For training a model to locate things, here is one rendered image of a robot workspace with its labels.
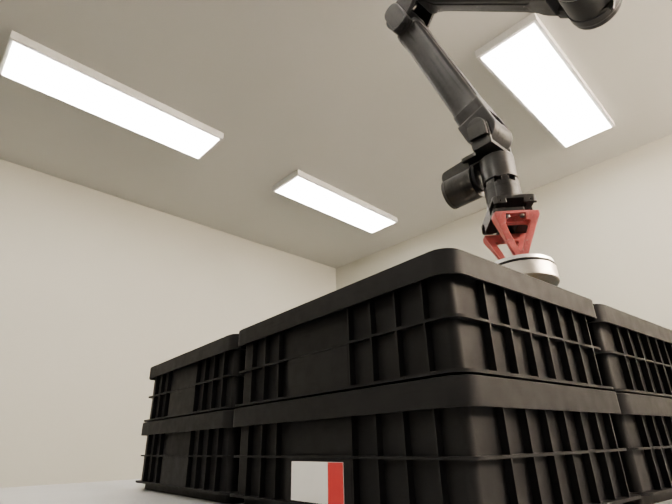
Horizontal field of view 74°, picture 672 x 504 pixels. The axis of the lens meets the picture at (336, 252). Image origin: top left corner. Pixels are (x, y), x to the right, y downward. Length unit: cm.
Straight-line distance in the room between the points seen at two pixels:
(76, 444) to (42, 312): 96
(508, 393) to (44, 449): 355
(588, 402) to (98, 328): 366
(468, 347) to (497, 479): 10
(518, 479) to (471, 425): 7
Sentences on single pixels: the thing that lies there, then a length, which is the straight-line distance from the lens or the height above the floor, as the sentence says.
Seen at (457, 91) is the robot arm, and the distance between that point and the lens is 91.
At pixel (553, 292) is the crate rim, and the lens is 55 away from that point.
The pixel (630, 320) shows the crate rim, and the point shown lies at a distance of 74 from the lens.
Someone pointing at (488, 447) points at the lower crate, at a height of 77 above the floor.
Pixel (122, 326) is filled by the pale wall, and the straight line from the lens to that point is 399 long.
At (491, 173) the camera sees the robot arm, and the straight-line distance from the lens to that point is 79.
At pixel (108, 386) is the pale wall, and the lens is 391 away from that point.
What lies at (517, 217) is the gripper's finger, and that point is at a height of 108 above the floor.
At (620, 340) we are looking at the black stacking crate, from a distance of 70.
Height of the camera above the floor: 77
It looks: 23 degrees up
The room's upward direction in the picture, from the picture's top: 1 degrees counter-clockwise
